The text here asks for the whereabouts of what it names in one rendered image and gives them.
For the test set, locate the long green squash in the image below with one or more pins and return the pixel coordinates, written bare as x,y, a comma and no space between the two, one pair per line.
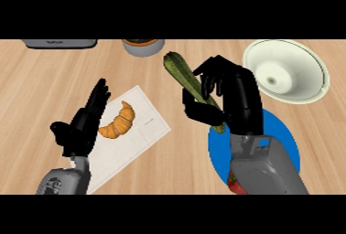
181,71

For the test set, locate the grey flat appliance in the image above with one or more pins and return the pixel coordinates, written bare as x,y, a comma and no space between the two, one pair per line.
57,44

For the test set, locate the white rectangular placemat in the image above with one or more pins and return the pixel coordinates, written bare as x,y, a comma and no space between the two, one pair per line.
125,146

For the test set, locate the golden brown croissant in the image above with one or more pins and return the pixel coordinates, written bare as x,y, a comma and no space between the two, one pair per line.
119,121

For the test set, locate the grey plant pot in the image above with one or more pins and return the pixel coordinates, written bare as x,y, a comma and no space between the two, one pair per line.
143,48

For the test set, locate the red vegetable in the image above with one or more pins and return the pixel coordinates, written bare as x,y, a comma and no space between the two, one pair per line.
235,184

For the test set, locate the round blue plate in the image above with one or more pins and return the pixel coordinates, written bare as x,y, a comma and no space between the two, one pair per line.
280,137

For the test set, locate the pale cream bowl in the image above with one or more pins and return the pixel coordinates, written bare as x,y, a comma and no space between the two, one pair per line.
288,71

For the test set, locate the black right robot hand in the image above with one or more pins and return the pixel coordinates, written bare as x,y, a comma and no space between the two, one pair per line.
241,100

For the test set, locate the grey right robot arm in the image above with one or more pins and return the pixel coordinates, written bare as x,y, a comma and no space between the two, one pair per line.
264,167

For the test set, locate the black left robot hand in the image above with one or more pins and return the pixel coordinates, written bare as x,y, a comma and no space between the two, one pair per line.
82,122

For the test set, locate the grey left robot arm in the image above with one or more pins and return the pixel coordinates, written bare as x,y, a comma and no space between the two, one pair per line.
65,179

